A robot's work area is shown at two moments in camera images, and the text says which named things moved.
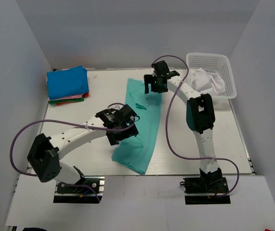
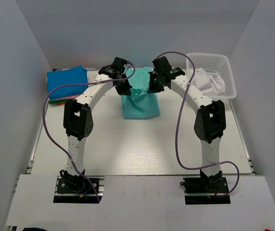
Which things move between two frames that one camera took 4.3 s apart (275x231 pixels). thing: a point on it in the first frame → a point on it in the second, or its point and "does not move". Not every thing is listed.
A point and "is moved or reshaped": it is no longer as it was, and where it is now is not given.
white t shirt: (202, 81) does not move
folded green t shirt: (66, 100) does not move
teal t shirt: (134, 153) is moved or reshaped
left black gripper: (113, 138) → (125, 91)
